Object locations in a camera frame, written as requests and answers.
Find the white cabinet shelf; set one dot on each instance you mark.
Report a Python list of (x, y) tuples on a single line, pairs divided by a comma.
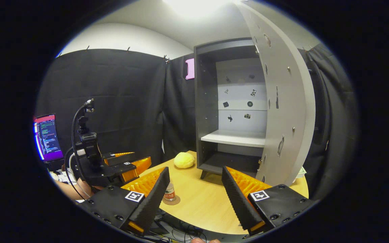
[(235, 137)]

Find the brown round coaster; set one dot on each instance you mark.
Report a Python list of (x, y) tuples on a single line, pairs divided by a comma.
[(177, 201)]

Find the green paper stack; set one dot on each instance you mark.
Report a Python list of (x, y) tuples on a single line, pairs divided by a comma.
[(301, 172)]

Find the computer monitor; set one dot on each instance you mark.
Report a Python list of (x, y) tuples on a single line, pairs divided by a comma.
[(48, 136)]

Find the clear plastic bottle red label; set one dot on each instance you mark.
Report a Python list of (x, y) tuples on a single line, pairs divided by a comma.
[(170, 193)]

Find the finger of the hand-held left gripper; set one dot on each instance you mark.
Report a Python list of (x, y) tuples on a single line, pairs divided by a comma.
[(120, 158), (138, 167)]

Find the black backdrop cloth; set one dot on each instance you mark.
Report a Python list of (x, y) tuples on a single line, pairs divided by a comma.
[(113, 101)]

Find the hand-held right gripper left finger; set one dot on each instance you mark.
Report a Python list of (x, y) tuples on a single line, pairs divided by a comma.
[(152, 202)]

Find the yellow round plush toy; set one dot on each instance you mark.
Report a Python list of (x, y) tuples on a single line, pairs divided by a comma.
[(184, 160)]

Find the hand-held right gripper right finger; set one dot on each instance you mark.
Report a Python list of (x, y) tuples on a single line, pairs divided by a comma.
[(238, 199)]

